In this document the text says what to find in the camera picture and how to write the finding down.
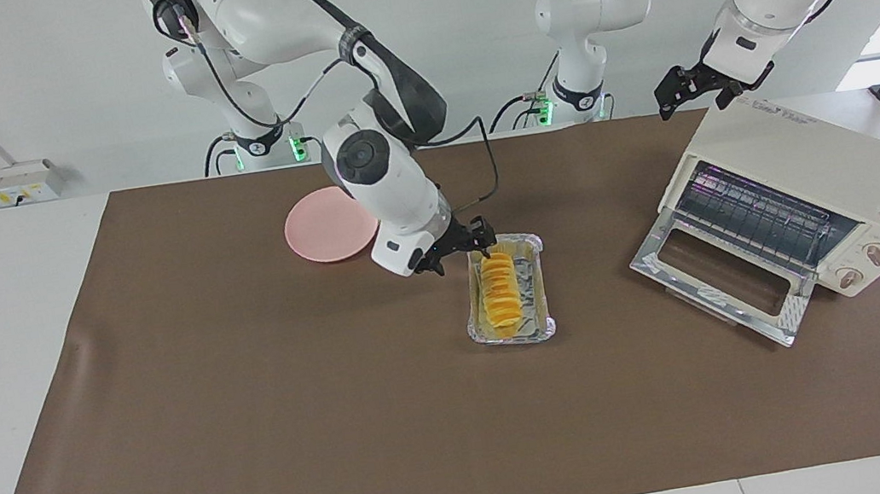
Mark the black right arm base cable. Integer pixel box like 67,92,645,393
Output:
199,132,242,177

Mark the yellow sliced bread loaf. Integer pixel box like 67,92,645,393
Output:
474,249,525,341

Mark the black arm base cable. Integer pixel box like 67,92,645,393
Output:
199,132,242,177
478,49,570,135

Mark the glass oven door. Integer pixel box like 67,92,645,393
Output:
623,195,826,367

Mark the rectangular aluminium foil tray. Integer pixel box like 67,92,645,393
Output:
454,228,559,353

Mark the black left arm base cable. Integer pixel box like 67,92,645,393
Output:
478,49,570,135

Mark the round pink plate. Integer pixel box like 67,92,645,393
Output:
279,179,386,269

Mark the cream toaster oven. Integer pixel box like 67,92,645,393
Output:
609,80,880,367

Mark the brown table mat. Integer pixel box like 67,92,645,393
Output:
0,82,880,494

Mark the white wall power outlet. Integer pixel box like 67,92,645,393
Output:
0,157,66,208

